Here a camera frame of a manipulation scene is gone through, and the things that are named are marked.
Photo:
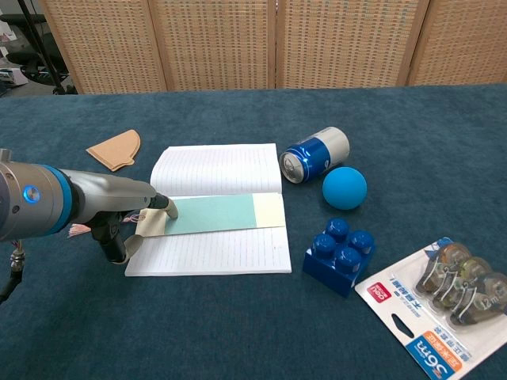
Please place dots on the teal cream paper bookmark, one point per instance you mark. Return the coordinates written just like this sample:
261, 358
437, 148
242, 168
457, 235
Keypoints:
222, 211

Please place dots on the blue silver drink can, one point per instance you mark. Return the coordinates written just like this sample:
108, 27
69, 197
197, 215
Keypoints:
317, 152

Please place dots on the black tripod stand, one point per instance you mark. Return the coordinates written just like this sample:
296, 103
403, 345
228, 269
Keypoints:
41, 43

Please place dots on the white box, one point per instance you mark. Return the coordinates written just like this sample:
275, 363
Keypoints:
12, 77

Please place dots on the blue carpet table cover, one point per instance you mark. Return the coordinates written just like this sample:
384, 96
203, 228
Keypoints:
237, 316

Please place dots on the woven folding screen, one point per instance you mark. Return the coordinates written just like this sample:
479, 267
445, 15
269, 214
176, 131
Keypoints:
218, 43

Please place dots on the open lined notebook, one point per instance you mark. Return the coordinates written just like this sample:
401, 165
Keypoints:
222, 170

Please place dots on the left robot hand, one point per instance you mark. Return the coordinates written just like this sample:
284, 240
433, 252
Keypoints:
107, 196

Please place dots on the blue toy building block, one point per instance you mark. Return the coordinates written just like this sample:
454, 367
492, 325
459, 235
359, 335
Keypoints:
336, 265

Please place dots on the tan leather piece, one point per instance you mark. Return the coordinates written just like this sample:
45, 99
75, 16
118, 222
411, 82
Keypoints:
117, 150

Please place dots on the black office chair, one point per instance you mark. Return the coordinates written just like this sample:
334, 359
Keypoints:
21, 58

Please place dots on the correction tape blister pack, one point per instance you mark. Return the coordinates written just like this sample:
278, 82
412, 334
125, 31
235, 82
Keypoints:
396, 301

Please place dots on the blue foam ball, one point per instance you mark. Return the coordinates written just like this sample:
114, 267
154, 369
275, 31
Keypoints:
344, 188

